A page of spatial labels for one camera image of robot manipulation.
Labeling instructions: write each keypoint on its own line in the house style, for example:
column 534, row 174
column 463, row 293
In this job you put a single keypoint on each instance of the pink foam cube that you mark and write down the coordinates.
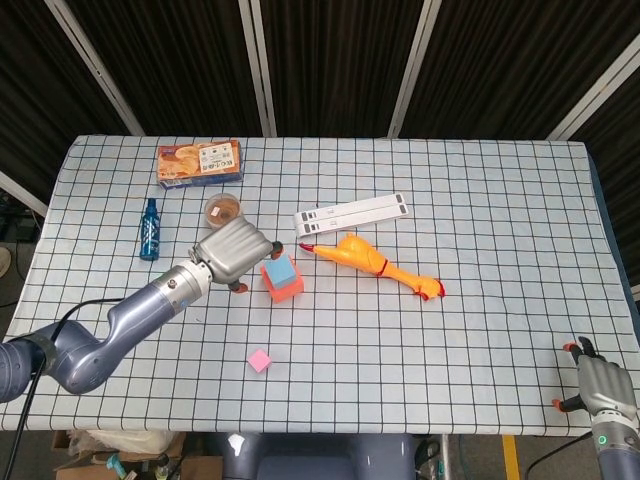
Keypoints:
column 259, row 361

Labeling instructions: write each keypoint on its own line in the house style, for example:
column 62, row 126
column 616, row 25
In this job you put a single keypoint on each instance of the white plastic bag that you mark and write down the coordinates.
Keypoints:
column 130, row 442

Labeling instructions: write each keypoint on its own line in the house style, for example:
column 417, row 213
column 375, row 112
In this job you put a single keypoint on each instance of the white partition frame post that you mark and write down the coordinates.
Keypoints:
column 96, row 70
column 414, row 65
column 22, row 195
column 258, row 65
column 597, row 92

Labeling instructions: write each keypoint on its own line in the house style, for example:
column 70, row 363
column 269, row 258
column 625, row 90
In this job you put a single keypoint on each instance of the light blue foam cube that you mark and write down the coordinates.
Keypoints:
column 279, row 272

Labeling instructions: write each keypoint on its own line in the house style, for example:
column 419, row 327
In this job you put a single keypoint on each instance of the orange foam cube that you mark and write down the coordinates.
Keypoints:
column 287, row 295

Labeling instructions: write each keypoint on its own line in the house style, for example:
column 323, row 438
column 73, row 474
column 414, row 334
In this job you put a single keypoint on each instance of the white power strip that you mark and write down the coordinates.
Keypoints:
column 350, row 215

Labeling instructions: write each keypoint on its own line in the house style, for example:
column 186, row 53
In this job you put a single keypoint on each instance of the blue-grey robot torso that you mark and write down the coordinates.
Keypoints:
column 320, row 457

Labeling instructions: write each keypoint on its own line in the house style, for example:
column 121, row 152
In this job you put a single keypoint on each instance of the yellow rubber chicken toy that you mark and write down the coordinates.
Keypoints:
column 357, row 255

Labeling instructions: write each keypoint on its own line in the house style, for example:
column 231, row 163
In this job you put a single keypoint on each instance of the blue spray bottle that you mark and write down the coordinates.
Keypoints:
column 150, row 232

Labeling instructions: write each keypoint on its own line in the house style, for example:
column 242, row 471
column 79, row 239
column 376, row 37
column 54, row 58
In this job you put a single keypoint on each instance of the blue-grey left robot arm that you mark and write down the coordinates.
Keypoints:
column 140, row 310

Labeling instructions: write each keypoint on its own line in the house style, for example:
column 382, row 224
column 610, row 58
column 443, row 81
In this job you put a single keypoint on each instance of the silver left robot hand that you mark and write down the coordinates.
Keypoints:
column 232, row 250

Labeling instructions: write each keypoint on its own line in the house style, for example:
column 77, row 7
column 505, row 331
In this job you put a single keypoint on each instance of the clear jar of rubber bands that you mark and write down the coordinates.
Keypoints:
column 222, row 205

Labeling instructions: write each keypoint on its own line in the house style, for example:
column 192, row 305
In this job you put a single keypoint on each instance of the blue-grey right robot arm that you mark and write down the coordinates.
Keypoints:
column 620, row 450

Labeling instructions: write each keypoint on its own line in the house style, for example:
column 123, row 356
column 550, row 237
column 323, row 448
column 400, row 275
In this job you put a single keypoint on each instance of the orange biscuit box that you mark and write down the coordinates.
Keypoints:
column 200, row 162

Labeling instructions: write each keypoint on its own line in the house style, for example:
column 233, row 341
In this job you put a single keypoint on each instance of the checkered light blue tablecloth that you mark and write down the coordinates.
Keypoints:
column 400, row 350

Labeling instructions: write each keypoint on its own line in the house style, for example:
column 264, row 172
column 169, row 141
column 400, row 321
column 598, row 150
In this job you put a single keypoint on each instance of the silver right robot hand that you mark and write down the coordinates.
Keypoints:
column 607, row 387

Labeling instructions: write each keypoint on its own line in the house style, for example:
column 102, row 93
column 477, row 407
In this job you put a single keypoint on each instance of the metal table leg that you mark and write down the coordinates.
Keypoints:
column 445, row 457

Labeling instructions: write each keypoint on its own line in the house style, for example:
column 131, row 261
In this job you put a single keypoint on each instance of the brown cardboard box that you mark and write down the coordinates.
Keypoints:
column 200, row 467

